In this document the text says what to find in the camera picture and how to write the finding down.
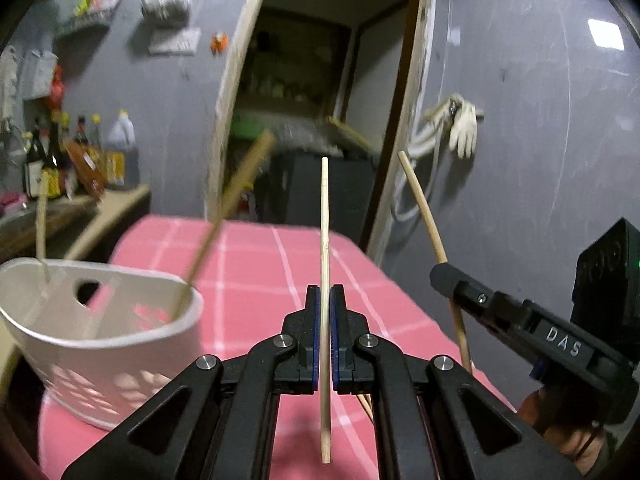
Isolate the red plastic bag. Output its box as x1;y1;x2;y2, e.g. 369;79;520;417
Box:
46;64;65;110

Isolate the wire wall shelf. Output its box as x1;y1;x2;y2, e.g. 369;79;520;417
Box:
54;0;122;39

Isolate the large vinegar jug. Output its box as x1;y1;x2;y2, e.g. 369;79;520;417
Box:
102;110;140;191

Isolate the white work glove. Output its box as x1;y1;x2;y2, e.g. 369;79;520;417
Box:
448;93;484;159

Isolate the wine bottle white label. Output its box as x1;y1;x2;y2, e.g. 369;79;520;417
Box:
24;129;46;200

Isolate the black camera box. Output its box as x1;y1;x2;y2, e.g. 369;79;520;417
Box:
570;218;639;363

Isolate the orange wall hook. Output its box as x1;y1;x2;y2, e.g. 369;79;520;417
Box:
209;32;229;55

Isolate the black cabinet behind door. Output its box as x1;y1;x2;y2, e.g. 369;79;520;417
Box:
271;152;376;243

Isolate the pale chopstick in basket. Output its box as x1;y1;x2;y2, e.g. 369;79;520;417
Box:
35;169;49;289

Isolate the bamboo chopstick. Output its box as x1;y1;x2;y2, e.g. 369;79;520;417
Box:
170;130;276;322
398;151;473;373

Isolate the dark soy sauce bottle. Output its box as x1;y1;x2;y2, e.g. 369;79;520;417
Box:
42;120;64;200

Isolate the pale thin chopstick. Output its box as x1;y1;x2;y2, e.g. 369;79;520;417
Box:
319;157;332;465

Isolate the wall socket plate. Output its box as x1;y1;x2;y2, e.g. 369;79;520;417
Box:
149;28;202;55

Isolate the person right hand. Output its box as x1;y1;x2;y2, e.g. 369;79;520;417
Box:
518;389;606;477

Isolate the brown snack bag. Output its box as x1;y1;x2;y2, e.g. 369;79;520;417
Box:
64;140;105;200

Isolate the white plastic bag on wall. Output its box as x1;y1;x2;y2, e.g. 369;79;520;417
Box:
141;0;192;28

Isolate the white perforated utensil basket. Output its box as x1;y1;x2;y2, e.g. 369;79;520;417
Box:
1;258;204;430

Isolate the wooden door frame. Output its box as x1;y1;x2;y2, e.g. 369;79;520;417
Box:
205;0;435;261

